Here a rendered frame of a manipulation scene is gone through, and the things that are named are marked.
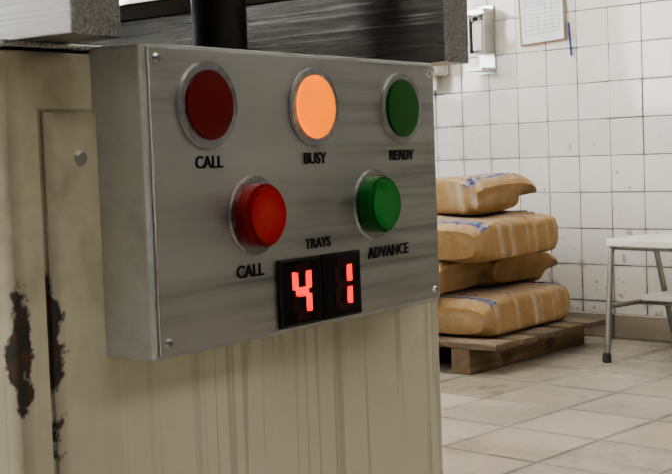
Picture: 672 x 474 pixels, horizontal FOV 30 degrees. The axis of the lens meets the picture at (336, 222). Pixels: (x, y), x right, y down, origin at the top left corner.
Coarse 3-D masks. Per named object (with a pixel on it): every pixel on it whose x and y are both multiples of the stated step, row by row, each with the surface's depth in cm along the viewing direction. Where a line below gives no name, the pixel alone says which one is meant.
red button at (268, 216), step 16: (256, 192) 59; (272, 192) 59; (240, 208) 58; (256, 208) 58; (272, 208) 59; (240, 224) 58; (256, 224) 58; (272, 224) 59; (256, 240) 59; (272, 240) 59
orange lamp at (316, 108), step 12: (312, 84) 63; (324, 84) 64; (300, 96) 62; (312, 96) 63; (324, 96) 64; (300, 108) 62; (312, 108) 63; (324, 108) 64; (300, 120) 62; (312, 120) 63; (324, 120) 64; (312, 132) 63; (324, 132) 64
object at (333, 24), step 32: (160, 0) 87; (256, 0) 82; (288, 0) 81; (320, 0) 79; (352, 0) 78; (384, 0) 76; (416, 0) 75; (448, 0) 74; (128, 32) 89; (160, 32) 87; (256, 32) 82; (288, 32) 81; (320, 32) 79; (352, 32) 78; (384, 32) 76; (416, 32) 75; (448, 32) 74; (448, 64) 76
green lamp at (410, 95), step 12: (396, 84) 69; (408, 84) 70; (396, 96) 69; (408, 96) 70; (396, 108) 69; (408, 108) 70; (396, 120) 69; (408, 120) 70; (396, 132) 69; (408, 132) 70
